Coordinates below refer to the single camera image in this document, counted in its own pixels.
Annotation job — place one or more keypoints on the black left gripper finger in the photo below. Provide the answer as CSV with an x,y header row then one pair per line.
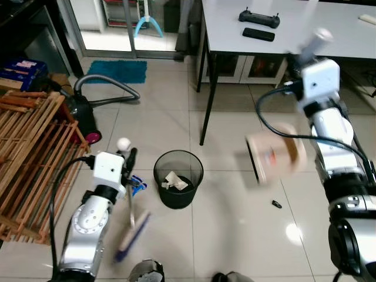
x,y
133,161

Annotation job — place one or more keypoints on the blue bristle broom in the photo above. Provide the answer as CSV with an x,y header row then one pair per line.
x,y
134,235

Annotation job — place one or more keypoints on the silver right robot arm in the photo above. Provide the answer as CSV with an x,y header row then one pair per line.
x,y
346,194

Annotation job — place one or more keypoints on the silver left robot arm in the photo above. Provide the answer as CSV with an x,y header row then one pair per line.
x,y
82,229

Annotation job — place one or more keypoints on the teal floor mat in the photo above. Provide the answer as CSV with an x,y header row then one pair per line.
x,y
117,71

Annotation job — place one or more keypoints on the small black floor object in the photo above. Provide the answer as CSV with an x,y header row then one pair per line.
x,y
277,204

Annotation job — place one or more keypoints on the blue yellow snack wrapper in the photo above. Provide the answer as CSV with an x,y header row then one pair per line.
x,y
140,185

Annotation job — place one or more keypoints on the black phone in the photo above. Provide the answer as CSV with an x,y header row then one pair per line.
x,y
258,34

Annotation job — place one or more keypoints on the crumpled white paper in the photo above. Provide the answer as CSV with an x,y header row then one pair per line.
x,y
175,181

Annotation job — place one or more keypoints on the white low cabinet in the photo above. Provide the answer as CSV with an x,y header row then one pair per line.
x,y
247,67

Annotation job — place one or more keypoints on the white table black legs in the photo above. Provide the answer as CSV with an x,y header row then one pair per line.
x,y
329,17

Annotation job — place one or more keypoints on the black remote controller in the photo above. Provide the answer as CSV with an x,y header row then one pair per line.
x,y
258,19

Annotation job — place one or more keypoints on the black mesh waste bin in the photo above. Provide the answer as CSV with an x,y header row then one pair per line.
x,y
176,200

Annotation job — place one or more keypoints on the small white oblong item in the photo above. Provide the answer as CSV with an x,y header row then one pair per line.
x,y
368,19

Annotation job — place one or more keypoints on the wooden slatted rack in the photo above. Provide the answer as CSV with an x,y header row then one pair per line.
x,y
29,153

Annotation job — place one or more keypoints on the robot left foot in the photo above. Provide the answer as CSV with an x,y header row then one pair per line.
x,y
145,271

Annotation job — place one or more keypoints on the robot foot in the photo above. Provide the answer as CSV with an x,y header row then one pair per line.
x,y
145,271
232,277

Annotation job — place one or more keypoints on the small cardboard box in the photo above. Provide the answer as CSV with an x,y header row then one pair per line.
x,y
61,80

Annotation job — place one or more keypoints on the light blue forked stand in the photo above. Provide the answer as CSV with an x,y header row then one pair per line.
x,y
147,19

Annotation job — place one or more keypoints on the blue printed box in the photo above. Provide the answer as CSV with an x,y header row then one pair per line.
x,y
20,71

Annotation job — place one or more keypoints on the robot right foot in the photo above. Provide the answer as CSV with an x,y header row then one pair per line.
x,y
232,277

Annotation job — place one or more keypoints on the black cabinet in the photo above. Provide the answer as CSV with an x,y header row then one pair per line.
x,y
35,29

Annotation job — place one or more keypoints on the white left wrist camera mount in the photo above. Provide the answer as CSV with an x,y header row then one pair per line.
x,y
107,170

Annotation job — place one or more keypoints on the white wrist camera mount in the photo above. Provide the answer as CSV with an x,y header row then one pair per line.
x,y
320,82
107,170

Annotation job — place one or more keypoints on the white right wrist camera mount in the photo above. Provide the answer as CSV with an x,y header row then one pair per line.
x,y
320,82

